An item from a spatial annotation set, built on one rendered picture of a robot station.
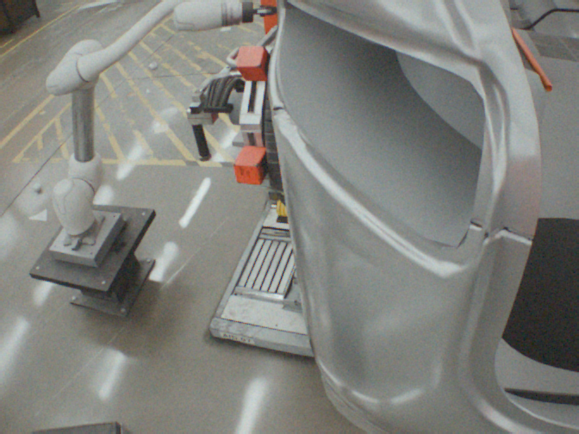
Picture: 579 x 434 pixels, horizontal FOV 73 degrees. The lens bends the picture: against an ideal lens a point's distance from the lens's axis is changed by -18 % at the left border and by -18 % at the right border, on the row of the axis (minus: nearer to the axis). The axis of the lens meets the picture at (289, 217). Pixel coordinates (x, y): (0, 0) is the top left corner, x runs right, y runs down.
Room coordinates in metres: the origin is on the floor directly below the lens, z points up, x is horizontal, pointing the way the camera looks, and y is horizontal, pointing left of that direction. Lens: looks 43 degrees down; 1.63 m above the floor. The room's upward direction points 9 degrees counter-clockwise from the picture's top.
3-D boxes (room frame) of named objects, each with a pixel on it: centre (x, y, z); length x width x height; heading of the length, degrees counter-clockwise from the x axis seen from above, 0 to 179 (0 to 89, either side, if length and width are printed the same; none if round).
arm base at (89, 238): (1.47, 0.93, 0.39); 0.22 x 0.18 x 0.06; 172
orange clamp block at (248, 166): (1.08, 0.08, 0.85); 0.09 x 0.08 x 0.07; 157
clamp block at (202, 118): (1.30, 0.22, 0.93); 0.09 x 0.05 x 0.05; 67
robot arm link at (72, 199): (1.50, 0.93, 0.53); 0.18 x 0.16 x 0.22; 173
